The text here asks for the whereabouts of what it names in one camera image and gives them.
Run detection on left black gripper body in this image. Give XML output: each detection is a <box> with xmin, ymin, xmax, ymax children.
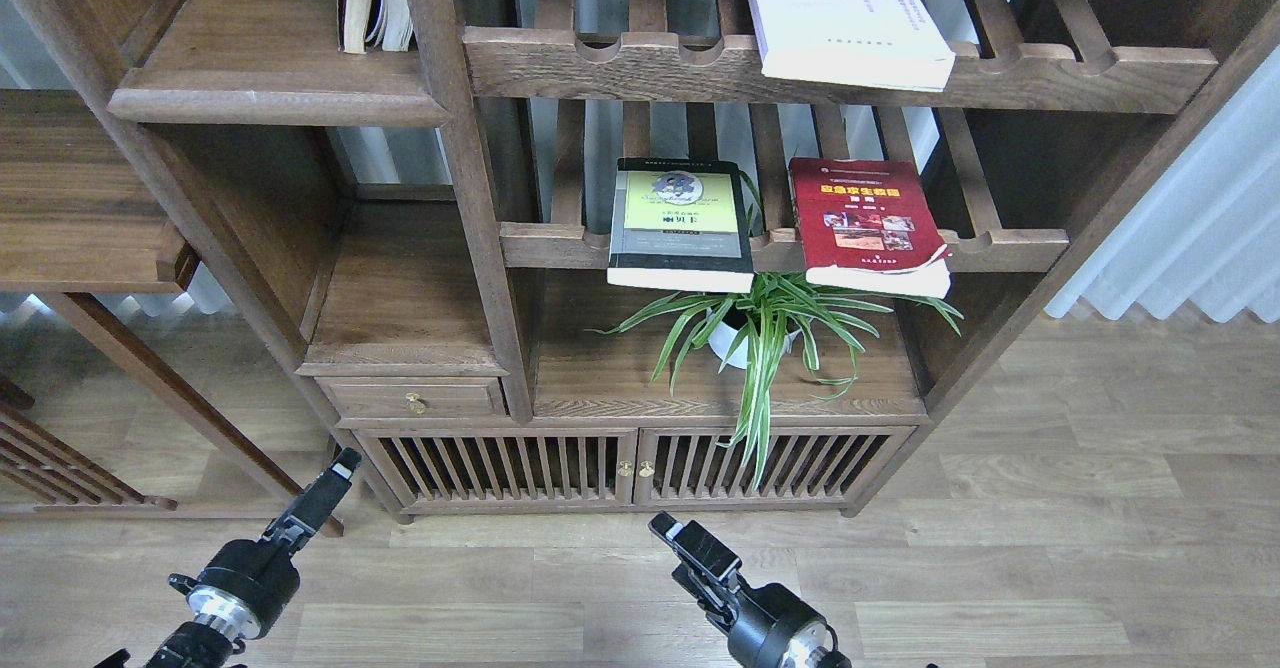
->
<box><xmin>168</xmin><ymin>517</ymin><xmax>306</xmax><ymax>641</ymax></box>

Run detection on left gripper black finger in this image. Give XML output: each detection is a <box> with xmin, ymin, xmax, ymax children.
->
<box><xmin>283</xmin><ymin>448</ymin><xmax>364</xmax><ymax>539</ymax></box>

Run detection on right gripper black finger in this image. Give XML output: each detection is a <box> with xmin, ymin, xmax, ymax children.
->
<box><xmin>648</xmin><ymin>511</ymin><xmax>741</xmax><ymax>581</ymax></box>

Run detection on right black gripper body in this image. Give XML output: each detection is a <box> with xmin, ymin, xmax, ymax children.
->
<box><xmin>672</xmin><ymin>563</ymin><xmax>836</xmax><ymax>667</ymax></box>

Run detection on red cover book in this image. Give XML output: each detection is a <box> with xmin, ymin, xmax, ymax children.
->
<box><xmin>788</xmin><ymin>157</ymin><xmax>951</xmax><ymax>299</ymax></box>

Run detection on white and purple book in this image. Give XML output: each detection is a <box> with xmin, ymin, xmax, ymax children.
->
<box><xmin>748</xmin><ymin>0</ymin><xmax>955</xmax><ymax>93</ymax></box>

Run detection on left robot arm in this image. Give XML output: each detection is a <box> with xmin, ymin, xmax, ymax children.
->
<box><xmin>147</xmin><ymin>448</ymin><xmax>364</xmax><ymax>667</ymax></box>

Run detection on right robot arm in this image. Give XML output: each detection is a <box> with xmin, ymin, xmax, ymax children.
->
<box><xmin>649</xmin><ymin>511</ymin><xmax>852</xmax><ymax>667</ymax></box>

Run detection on upright cream books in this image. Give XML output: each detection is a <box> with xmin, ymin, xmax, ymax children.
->
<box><xmin>337</xmin><ymin>0</ymin><xmax>413</xmax><ymax>54</ymax></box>

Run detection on brass cabinet door knobs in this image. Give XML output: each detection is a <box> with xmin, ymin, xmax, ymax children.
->
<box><xmin>616</xmin><ymin>459</ymin><xmax>655</xmax><ymax>479</ymax></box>

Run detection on brass drawer knob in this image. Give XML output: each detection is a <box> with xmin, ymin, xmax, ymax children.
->
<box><xmin>404</xmin><ymin>393</ymin><xmax>428</xmax><ymax>416</ymax></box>

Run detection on spider plant in white pot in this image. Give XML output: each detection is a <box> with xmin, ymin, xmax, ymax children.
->
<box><xmin>613</xmin><ymin>266</ymin><xmax>963</xmax><ymax>488</ymax></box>

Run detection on black and green book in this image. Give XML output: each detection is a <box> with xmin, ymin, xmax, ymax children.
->
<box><xmin>605</xmin><ymin>157</ymin><xmax>755</xmax><ymax>293</ymax></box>

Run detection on dark wooden bookshelf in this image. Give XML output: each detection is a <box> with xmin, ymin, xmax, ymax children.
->
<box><xmin>10</xmin><ymin>0</ymin><xmax>1277</xmax><ymax>518</ymax></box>

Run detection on wooden side table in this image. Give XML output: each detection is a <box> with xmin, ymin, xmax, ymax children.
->
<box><xmin>1</xmin><ymin>90</ymin><xmax>300</xmax><ymax>520</ymax></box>

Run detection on white curtain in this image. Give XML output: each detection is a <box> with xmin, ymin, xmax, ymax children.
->
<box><xmin>1046</xmin><ymin>52</ymin><xmax>1279</xmax><ymax>322</ymax></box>

